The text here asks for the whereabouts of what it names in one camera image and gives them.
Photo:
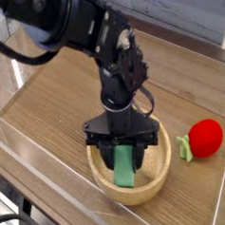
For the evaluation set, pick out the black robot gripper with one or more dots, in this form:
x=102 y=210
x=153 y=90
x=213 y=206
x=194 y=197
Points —
x=132 y=128

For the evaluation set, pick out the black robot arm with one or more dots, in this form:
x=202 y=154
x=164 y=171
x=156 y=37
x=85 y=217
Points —
x=101 y=32

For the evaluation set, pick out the green rectangular block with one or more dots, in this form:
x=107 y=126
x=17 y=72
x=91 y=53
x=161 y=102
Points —
x=123 y=169

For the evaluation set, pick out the red plush strawberry toy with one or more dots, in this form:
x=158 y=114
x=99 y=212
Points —
x=202 y=140

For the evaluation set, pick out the clear acrylic front barrier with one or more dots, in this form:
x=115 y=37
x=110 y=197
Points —
x=57 y=190

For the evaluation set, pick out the brown wooden bowl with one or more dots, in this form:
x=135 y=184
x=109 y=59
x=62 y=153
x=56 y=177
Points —
x=148 y=180

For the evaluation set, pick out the grey sofa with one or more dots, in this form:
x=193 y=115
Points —
x=204 y=19

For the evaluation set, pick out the black metal table leg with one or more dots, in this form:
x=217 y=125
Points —
x=24 y=209

